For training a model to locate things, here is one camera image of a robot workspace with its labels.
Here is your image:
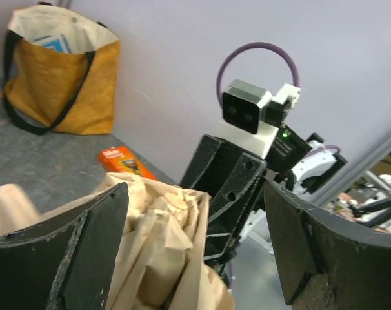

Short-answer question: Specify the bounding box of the mustard tote bag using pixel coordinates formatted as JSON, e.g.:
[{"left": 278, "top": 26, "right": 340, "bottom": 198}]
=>
[{"left": 3, "top": 2, "right": 121, "bottom": 136}]

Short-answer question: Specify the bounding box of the beige folding umbrella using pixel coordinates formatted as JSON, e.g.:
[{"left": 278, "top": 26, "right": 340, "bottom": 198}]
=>
[{"left": 0, "top": 172, "right": 234, "bottom": 309}]

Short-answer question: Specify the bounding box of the blue razor box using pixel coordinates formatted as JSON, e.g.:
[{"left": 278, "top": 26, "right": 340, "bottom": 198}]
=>
[{"left": 32, "top": 34, "right": 72, "bottom": 54}]

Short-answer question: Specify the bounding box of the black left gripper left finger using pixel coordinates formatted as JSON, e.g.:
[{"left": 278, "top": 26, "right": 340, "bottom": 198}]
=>
[{"left": 0, "top": 183, "right": 129, "bottom": 309}]

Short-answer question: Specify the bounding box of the orange razor package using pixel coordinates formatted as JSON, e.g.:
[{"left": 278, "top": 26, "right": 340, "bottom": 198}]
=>
[{"left": 97, "top": 146, "right": 157, "bottom": 180}]

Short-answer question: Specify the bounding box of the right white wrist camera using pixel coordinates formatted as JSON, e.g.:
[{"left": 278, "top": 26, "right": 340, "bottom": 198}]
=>
[{"left": 215, "top": 79, "right": 301, "bottom": 159}]

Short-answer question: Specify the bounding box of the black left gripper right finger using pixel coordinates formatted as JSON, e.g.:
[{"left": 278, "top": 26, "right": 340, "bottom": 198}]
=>
[{"left": 264, "top": 182, "right": 391, "bottom": 309}]

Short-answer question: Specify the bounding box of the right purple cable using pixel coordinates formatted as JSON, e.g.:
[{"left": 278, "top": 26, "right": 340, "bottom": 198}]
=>
[{"left": 214, "top": 41, "right": 341, "bottom": 159}]

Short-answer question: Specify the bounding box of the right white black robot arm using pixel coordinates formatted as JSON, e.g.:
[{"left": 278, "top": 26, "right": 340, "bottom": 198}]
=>
[{"left": 180, "top": 127, "right": 347, "bottom": 268}]

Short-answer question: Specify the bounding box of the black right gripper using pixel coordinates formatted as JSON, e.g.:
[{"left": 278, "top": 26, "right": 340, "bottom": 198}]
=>
[{"left": 180, "top": 134, "right": 267, "bottom": 267}]

